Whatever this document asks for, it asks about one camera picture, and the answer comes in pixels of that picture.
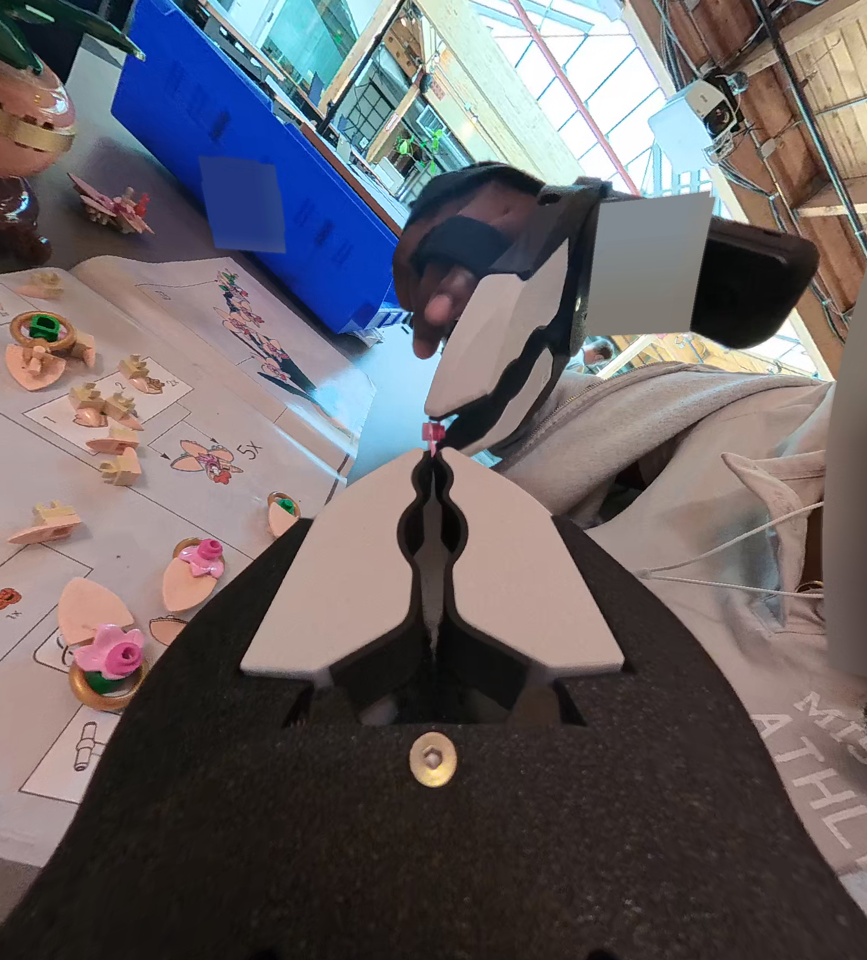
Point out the grey desk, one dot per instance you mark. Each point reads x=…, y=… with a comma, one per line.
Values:
x=103, y=135

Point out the pink brick flower pot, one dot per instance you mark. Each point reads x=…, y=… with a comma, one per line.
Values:
x=6, y=97

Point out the hanging green plant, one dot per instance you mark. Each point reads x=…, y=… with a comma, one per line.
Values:
x=420, y=146

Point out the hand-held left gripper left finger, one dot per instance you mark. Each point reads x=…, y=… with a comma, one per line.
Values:
x=328, y=585

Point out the flat peach petal tan clip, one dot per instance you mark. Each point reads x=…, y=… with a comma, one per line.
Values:
x=115, y=441
x=47, y=525
x=124, y=469
x=85, y=350

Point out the white ceiling device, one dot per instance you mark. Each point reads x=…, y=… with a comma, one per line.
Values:
x=703, y=112

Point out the person's right forearm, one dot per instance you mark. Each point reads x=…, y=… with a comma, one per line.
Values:
x=666, y=412

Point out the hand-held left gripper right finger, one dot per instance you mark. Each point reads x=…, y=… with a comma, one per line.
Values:
x=531, y=592

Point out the blue plastic bin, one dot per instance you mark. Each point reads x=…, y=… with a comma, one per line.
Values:
x=178, y=112

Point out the brick flower cluster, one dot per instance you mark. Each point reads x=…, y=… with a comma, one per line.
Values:
x=115, y=206

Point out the person's right hand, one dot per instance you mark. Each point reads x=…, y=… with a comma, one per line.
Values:
x=441, y=296

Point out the red ceiling pipe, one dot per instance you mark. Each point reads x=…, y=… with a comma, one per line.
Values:
x=576, y=97

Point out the small pink brick flower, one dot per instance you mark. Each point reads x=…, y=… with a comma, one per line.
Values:
x=432, y=435

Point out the person's grey sweatshirt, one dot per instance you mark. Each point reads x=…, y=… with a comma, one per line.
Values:
x=718, y=675

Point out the brick instruction booklet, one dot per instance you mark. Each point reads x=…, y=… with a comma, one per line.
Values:
x=178, y=510

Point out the peach petal with pink flower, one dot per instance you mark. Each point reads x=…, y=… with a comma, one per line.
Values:
x=88, y=607
x=186, y=585

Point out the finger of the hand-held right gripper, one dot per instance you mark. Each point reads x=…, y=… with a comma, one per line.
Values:
x=527, y=409
x=493, y=330

